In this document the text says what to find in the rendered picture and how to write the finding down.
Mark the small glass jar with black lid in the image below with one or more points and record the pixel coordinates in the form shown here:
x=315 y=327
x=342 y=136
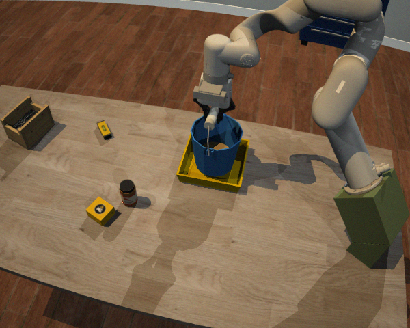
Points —
x=128 y=193

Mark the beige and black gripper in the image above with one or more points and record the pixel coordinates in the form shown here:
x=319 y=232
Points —
x=223 y=108

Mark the small wooden crate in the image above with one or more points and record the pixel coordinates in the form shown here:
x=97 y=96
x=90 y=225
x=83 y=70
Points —
x=26 y=133

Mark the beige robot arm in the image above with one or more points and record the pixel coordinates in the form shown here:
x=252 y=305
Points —
x=333 y=103

